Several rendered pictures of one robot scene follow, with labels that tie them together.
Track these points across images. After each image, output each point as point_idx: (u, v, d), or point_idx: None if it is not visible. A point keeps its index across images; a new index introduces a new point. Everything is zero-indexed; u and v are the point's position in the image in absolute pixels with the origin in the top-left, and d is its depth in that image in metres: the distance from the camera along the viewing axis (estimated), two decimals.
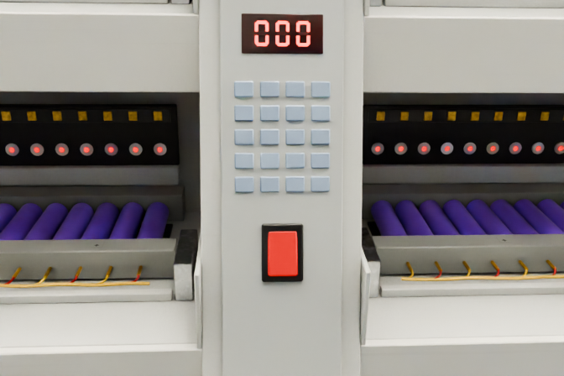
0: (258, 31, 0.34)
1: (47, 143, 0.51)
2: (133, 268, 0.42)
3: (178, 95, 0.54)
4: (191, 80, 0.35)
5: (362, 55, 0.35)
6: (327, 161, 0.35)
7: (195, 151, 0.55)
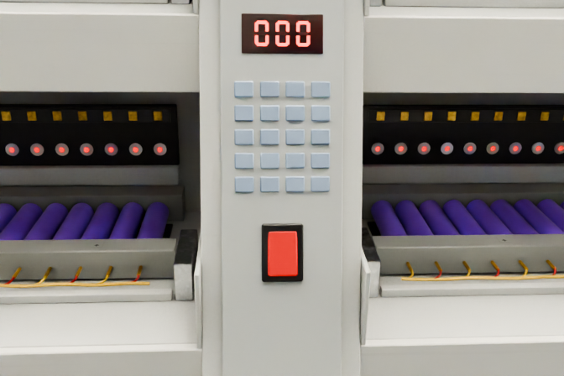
0: (258, 31, 0.34)
1: (47, 143, 0.51)
2: (133, 268, 0.42)
3: (178, 95, 0.54)
4: (191, 80, 0.35)
5: (362, 55, 0.35)
6: (327, 161, 0.35)
7: (195, 151, 0.55)
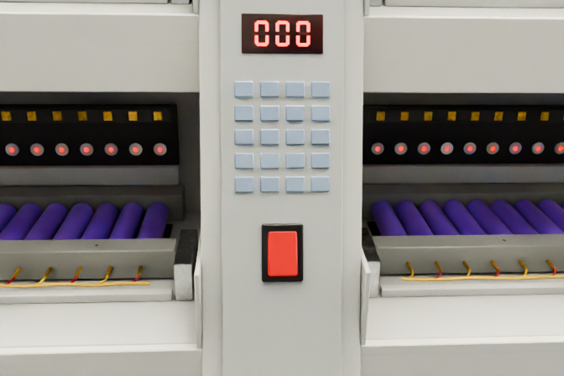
0: (258, 31, 0.34)
1: (47, 143, 0.51)
2: (133, 268, 0.42)
3: (178, 95, 0.54)
4: (191, 80, 0.35)
5: (362, 55, 0.35)
6: (327, 161, 0.35)
7: (195, 151, 0.55)
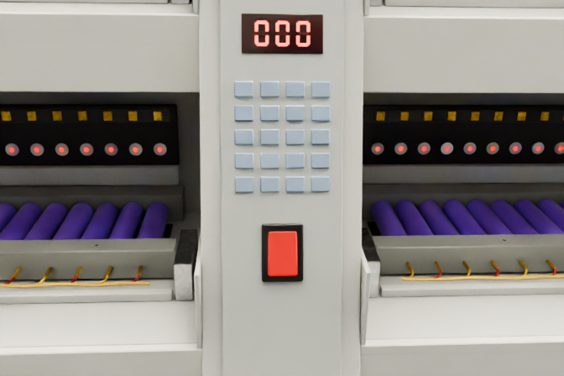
0: (258, 31, 0.34)
1: (47, 143, 0.51)
2: (133, 268, 0.42)
3: (178, 95, 0.54)
4: (191, 80, 0.35)
5: (362, 55, 0.35)
6: (327, 161, 0.35)
7: (195, 151, 0.55)
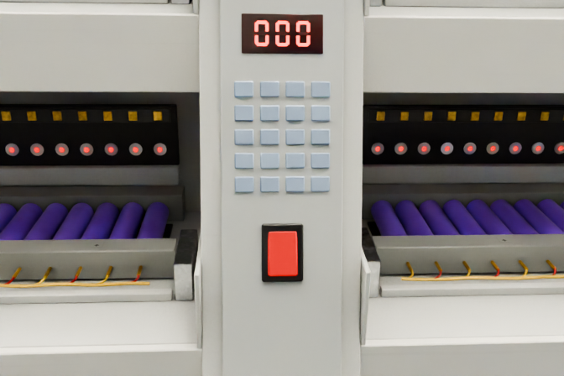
0: (258, 31, 0.34)
1: (47, 143, 0.51)
2: (133, 268, 0.42)
3: (178, 95, 0.54)
4: (191, 80, 0.35)
5: (362, 55, 0.35)
6: (327, 161, 0.35)
7: (195, 151, 0.55)
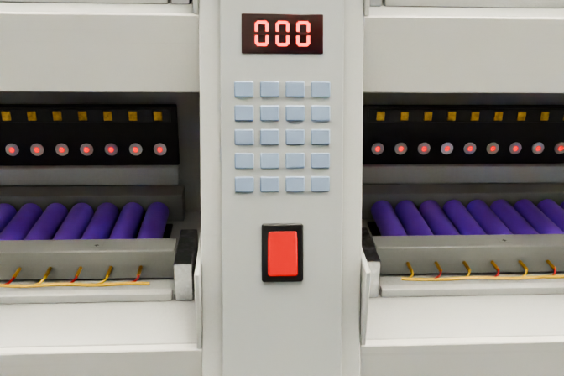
0: (258, 31, 0.34)
1: (47, 143, 0.51)
2: (133, 268, 0.42)
3: (178, 95, 0.54)
4: (191, 80, 0.35)
5: (362, 55, 0.35)
6: (327, 161, 0.35)
7: (195, 151, 0.55)
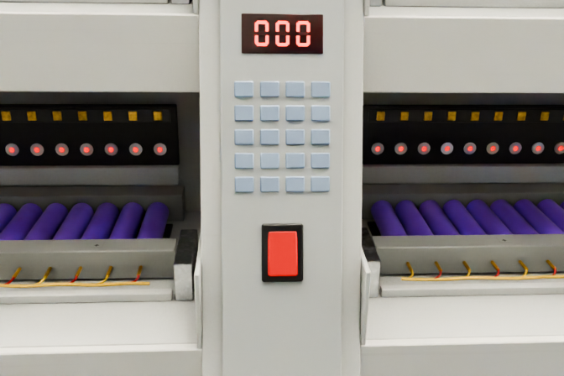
0: (258, 31, 0.34)
1: (47, 143, 0.51)
2: (133, 268, 0.42)
3: (178, 95, 0.54)
4: (191, 80, 0.35)
5: (362, 55, 0.35)
6: (327, 161, 0.35)
7: (195, 151, 0.55)
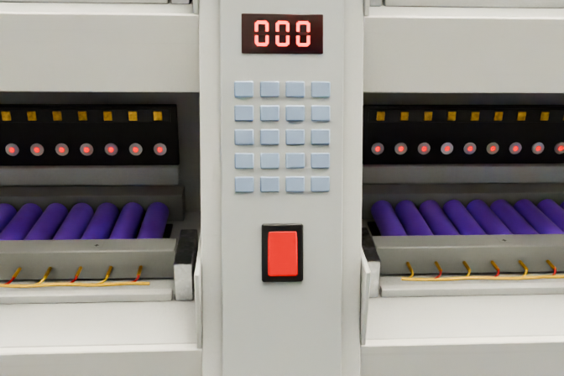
0: (258, 31, 0.34)
1: (47, 143, 0.51)
2: (133, 268, 0.42)
3: (178, 95, 0.54)
4: (191, 80, 0.35)
5: (362, 55, 0.35)
6: (327, 161, 0.35)
7: (195, 151, 0.55)
